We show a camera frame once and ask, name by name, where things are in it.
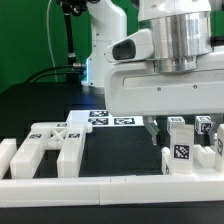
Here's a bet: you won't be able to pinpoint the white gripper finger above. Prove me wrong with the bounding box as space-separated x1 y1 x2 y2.
209 113 224 144

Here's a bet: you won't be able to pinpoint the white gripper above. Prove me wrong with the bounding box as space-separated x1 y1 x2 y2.
104 29 224 145

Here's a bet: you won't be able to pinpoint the white chair seat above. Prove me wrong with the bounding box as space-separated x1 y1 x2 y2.
161 144 216 175

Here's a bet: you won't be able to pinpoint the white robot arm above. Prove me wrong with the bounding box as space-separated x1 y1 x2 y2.
82 0 224 137

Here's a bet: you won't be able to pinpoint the white tagged cube right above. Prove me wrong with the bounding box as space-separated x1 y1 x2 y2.
195 116 213 135

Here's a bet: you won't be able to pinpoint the white tagged cube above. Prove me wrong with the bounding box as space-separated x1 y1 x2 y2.
195 116 213 135
167 116 185 133

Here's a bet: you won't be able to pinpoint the white tagged cube left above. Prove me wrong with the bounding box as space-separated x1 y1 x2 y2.
167 116 185 133

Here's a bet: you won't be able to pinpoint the white tagged base sheet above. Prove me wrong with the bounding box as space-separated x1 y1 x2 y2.
67 110 143 127

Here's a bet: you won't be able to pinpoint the white chair back frame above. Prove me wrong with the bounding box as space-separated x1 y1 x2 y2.
10 122 93 179

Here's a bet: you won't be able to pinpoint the black cables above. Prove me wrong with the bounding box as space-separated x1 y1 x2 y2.
22 61 87 84

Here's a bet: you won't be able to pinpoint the white cable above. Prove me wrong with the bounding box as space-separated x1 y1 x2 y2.
45 0 58 83

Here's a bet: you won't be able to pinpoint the white U-shaped fence wall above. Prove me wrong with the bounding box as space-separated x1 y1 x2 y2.
0 139 224 208

